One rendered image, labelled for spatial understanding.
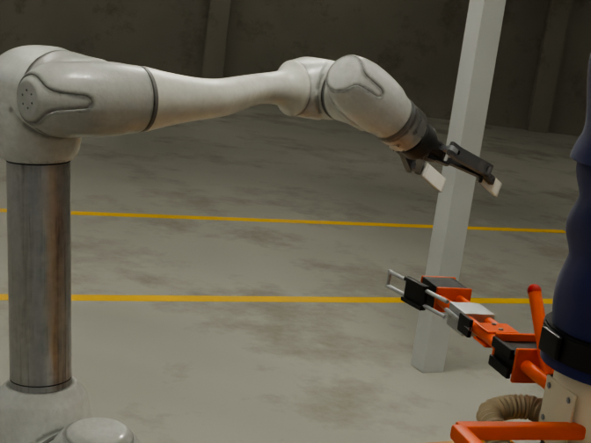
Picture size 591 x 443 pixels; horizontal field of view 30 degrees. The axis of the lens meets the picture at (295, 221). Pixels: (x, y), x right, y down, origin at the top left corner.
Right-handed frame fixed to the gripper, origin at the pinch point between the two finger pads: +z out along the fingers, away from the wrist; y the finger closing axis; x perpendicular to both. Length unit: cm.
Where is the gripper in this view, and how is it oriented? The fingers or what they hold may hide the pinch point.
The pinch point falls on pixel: (467, 185)
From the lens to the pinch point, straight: 217.2
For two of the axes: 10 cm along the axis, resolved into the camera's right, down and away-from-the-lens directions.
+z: 6.2, 4.5, 6.4
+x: 3.8, -8.9, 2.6
